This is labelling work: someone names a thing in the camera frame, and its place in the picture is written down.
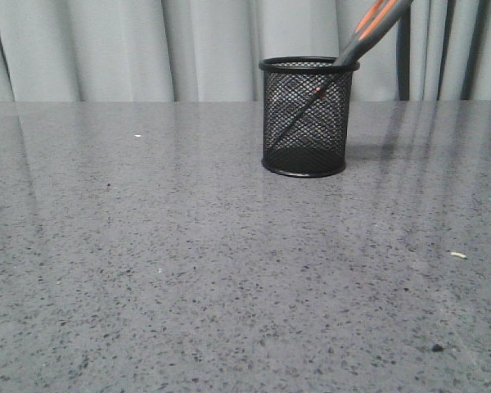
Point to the grey and orange scissors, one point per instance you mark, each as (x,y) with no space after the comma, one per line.
(374,25)

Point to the black mesh pen bucket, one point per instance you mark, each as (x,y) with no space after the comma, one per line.
(306,114)

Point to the small black debris speck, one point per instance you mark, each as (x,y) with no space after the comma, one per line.
(437,348)

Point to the grey curtain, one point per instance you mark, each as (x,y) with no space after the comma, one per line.
(209,51)

